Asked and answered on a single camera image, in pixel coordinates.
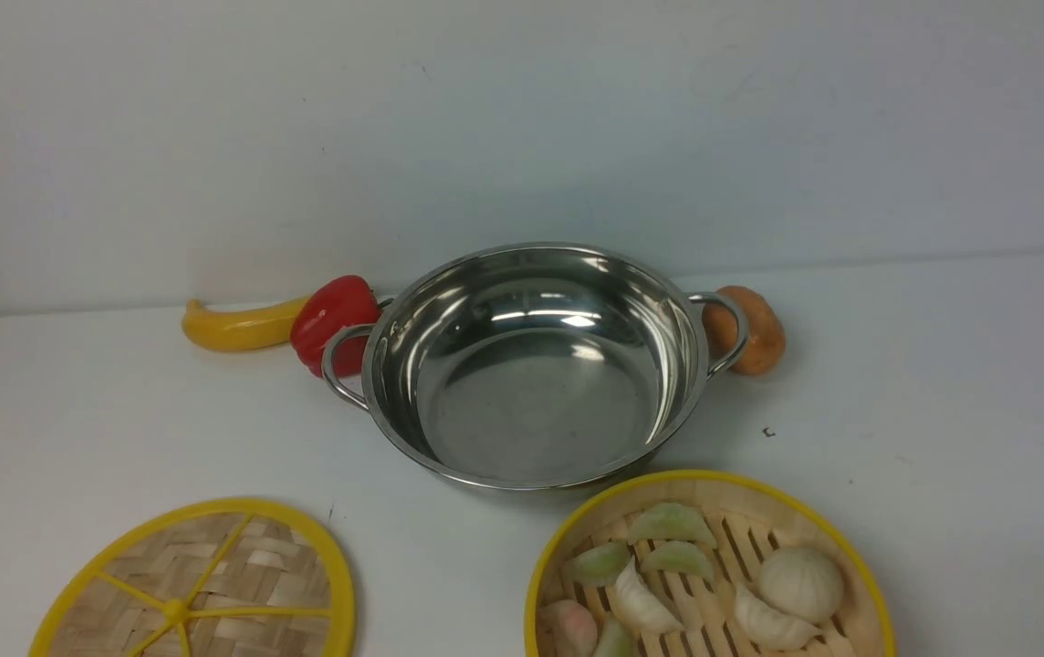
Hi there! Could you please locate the yellow woven steamer lid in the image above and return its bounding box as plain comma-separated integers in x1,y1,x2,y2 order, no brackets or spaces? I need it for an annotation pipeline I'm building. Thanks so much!
29,496,358,656

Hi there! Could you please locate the stainless steel pot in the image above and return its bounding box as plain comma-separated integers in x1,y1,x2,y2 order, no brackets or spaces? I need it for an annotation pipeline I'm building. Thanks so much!
321,243,750,492

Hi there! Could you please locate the green dumpling top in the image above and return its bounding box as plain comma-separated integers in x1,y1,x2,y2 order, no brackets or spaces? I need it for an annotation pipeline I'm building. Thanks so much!
627,502,717,548

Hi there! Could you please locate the green dumpling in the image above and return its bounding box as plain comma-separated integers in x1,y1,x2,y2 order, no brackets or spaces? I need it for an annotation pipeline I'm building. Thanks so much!
563,541,632,588
591,615,638,657
642,540,715,585
627,502,717,548

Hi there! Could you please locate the red bell pepper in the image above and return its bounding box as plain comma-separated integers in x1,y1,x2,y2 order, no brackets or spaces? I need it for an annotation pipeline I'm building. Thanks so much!
289,275,381,379

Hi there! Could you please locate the brown potato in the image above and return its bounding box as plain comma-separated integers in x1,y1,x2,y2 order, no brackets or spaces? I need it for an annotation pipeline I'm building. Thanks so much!
702,286,788,377

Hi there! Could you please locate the green dumpling left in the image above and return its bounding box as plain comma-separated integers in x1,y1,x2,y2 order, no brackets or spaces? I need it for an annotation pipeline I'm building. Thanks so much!
563,541,632,588

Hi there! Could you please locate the yellow banana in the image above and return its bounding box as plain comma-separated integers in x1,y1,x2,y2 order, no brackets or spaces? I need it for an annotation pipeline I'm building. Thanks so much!
181,297,310,353

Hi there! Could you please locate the green dumpling middle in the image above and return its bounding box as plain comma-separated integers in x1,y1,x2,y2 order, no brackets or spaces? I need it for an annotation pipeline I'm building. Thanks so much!
642,540,715,585

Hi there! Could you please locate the white dumpling centre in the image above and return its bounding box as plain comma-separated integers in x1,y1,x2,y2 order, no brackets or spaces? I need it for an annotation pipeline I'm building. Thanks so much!
612,557,685,635

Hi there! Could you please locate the white dumpling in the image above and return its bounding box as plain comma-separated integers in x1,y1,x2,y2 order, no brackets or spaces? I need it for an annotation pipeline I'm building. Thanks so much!
612,557,685,635
734,582,821,652

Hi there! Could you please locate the pink peach bun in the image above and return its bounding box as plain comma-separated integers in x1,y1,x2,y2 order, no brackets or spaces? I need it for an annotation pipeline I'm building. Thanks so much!
538,600,599,656

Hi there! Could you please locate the green dumpling bottom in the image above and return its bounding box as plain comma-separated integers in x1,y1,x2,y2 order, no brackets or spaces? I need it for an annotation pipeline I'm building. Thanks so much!
591,615,638,657

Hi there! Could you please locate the white round bun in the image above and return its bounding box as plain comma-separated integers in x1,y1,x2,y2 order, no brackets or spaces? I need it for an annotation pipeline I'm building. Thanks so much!
757,546,846,625

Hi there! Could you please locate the white dumpling right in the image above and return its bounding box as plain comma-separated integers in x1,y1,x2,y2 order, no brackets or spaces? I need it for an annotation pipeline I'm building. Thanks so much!
734,582,821,652

